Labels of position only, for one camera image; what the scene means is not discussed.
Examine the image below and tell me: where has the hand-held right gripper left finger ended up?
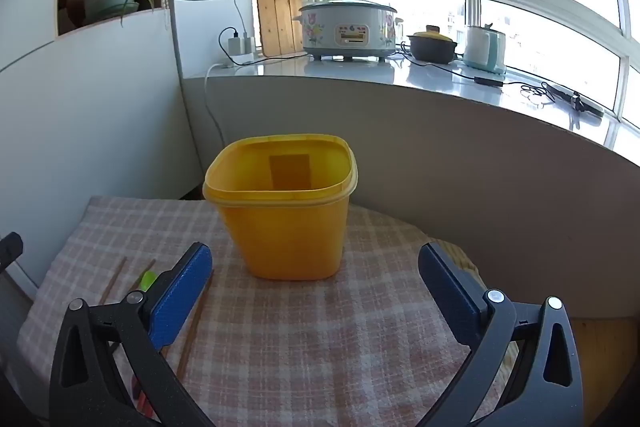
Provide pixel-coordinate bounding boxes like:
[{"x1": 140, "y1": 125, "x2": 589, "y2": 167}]
[{"x1": 48, "y1": 242, "x2": 216, "y2": 427}]

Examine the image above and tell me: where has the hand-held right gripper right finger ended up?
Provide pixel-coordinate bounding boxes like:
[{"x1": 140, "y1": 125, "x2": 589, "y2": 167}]
[{"x1": 417, "y1": 241, "x2": 586, "y2": 427}]

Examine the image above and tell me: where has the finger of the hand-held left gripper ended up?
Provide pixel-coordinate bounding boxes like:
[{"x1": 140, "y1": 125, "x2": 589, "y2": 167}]
[{"x1": 0, "y1": 232, "x2": 24, "y2": 279}]

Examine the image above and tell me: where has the wooden chopstick with red end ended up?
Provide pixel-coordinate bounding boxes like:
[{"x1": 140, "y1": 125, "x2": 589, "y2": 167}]
[
  {"x1": 130, "y1": 374, "x2": 152, "y2": 420},
  {"x1": 176, "y1": 270, "x2": 215, "y2": 380}
]

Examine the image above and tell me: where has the brown wooden chopstick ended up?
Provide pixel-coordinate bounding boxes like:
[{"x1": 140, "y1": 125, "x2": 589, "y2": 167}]
[
  {"x1": 99, "y1": 256, "x2": 128, "y2": 304},
  {"x1": 131, "y1": 259, "x2": 157, "y2": 288}
]

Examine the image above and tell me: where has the yellow plastic container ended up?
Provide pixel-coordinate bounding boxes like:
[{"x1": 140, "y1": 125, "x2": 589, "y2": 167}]
[{"x1": 202, "y1": 133, "x2": 357, "y2": 282}]

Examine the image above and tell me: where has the pink checked cloth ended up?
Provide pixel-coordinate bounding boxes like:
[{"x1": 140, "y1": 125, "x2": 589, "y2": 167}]
[{"x1": 17, "y1": 194, "x2": 506, "y2": 427}]

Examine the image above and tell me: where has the black handheld device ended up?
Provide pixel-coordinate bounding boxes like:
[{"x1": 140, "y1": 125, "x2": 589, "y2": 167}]
[{"x1": 542, "y1": 82, "x2": 606, "y2": 118}]

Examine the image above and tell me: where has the white windowsill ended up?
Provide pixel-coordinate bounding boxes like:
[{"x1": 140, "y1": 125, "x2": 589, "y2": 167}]
[{"x1": 182, "y1": 53, "x2": 640, "y2": 168}]

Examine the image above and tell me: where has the white power strip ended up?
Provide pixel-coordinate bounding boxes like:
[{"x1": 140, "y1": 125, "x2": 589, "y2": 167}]
[{"x1": 212, "y1": 52, "x2": 266, "y2": 68}]

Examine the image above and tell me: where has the dark casserole pot yellow lid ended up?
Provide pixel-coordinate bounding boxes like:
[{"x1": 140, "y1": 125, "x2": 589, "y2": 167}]
[{"x1": 406, "y1": 25, "x2": 459, "y2": 65}]

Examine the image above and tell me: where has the white electric kettle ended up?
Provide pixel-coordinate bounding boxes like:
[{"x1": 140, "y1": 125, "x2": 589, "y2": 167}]
[{"x1": 462, "y1": 23, "x2": 508, "y2": 75}]

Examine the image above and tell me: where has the white floral electric cooker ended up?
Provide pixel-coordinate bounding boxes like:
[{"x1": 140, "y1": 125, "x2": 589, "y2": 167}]
[{"x1": 292, "y1": 0, "x2": 404, "y2": 64}]

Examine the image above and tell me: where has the wooden board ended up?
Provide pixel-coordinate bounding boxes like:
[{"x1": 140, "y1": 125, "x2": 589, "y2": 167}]
[{"x1": 251, "y1": 0, "x2": 305, "y2": 58}]

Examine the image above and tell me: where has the white power cable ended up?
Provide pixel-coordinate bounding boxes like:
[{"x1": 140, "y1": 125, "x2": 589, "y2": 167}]
[{"x1": 203, "y1": 63, "x2": 227, "y2": 148}]

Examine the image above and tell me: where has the black cable with adapter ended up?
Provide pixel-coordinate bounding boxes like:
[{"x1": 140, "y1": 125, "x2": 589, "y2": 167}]
[{"x1": 395, "y1": 41, "x2": 506, "y2": 88}]

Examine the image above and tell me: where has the tangled black cable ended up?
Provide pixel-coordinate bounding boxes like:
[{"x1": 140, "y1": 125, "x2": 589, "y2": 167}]
[{"x1": 520, "y1": 82, "x2": 557, "y2": 108}]

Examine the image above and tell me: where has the black charger cable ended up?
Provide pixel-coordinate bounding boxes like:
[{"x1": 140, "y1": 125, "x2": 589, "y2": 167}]
[{"x1": 218, "y1": 26, "x2": 239, "y2": 54}]

